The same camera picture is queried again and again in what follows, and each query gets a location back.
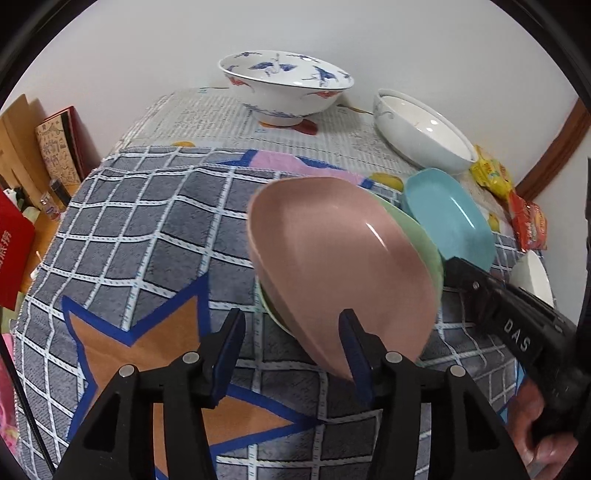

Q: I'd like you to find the brown patterned book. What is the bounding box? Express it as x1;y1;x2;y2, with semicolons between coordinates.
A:
35;106;100;185

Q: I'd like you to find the plain white bowl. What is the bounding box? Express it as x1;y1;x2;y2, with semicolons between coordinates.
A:
509;250;555;308

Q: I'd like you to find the pink plate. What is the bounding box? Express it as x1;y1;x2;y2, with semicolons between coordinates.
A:
246;176;445;381

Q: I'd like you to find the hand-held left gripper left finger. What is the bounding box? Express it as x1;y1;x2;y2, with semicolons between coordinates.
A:
54;308;246;480

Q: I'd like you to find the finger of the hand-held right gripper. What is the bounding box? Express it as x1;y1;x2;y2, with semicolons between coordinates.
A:
442;255;511;324

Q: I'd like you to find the large blue patterned bowl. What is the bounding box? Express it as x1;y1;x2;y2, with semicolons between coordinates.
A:
218;51;355;127

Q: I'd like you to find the grey checked cloth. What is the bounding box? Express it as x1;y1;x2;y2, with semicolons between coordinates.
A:
11;145;532;480

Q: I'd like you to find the yellow chip bag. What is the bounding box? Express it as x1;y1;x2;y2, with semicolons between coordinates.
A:
470;145;514;199

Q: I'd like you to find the lace fruit print tablecloth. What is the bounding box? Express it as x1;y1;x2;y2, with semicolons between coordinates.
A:
115;88;522;259

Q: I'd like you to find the white bowl with grey pattern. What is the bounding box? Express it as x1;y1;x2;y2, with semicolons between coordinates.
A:
373;89;478;176

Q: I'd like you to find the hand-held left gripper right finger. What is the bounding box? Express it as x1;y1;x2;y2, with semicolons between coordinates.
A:
338;309;532;480

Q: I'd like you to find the person's right hand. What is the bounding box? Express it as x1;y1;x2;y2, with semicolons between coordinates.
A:
505;369;580;468

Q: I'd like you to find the white bowl with orange print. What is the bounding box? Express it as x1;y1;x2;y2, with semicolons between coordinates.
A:
381;93;476;162

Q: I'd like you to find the blue plate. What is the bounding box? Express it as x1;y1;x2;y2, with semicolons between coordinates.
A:
400;168;495;273

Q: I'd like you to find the red paper bag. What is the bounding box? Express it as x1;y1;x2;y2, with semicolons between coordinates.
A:
0;188;37;309

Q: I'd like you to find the red chip bag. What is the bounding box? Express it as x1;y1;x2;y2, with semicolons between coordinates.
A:
508;191;548;252

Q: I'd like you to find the pink cloth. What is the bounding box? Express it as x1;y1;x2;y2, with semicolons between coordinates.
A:
0;332;24;462

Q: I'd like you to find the small glass bottle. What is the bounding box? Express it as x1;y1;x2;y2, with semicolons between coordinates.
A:
39;179;70;221

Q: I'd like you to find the green plate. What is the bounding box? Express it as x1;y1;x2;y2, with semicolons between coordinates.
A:
255;191;446;335

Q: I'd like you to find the brown wooden trim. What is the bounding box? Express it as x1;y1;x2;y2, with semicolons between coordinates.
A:
515;98;591;201

